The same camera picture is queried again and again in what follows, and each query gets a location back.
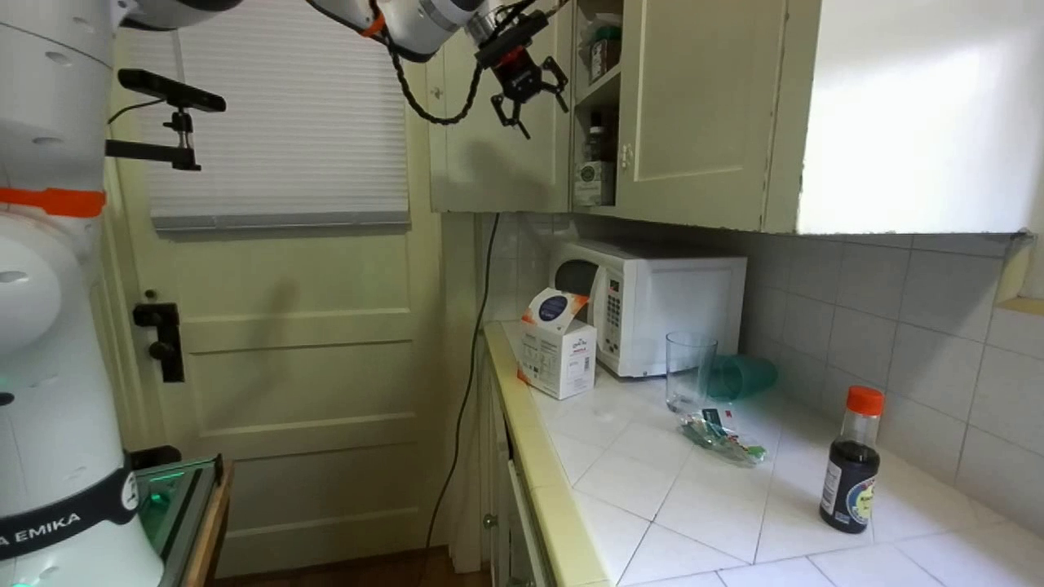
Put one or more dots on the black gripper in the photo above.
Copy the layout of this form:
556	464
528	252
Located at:
512	44

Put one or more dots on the small white green box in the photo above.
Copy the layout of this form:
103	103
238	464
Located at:
592	183

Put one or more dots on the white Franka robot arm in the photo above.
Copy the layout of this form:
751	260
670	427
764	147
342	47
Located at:
49	327

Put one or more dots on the open cabinet door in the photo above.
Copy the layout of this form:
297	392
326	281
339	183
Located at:
476	164

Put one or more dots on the closed cabinet door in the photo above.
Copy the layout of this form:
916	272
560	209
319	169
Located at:
702	101

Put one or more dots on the white box blue circle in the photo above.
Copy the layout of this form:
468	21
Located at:
556	347

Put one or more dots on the white cabinet door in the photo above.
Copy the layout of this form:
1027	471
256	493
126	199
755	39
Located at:
509	511

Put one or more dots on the dark glass jar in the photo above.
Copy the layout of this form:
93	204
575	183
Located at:
595	143

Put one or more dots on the white microwave oven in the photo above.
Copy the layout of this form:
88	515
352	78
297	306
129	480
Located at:
670	311

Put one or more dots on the white door window blind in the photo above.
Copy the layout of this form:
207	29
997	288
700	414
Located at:
282	133

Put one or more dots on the clear drinking glass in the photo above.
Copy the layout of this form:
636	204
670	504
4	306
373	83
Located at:
684	376

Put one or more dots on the green plastic cup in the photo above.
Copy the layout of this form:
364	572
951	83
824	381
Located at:
737	376

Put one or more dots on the pale panelled room door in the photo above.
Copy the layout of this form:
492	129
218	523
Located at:
314	381

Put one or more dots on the green crumpled wrapper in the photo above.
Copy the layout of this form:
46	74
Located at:
717	434

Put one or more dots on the black door lock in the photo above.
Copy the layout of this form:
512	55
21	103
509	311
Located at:
165	339

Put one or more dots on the dark sauce bottle orange cap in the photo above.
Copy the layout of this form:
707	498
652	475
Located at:
852	467

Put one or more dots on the glass topped wooden cart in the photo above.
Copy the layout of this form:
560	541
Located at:
181	511

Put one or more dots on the pale green wall cabinet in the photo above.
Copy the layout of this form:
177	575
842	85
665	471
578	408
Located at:
804	109

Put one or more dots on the black camera on stand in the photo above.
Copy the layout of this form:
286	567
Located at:
165	109

